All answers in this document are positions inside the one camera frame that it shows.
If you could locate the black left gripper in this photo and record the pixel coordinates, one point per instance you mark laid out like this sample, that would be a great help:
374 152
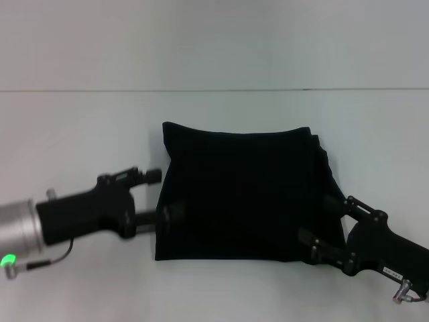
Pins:
83 214

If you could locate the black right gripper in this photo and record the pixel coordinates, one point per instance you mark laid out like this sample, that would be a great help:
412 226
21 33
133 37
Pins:
378 245

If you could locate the black t-shirt with FREE print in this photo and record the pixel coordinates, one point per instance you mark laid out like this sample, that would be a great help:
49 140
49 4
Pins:
248 194

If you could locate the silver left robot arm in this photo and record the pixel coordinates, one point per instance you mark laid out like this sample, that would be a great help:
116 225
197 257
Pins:
20 228

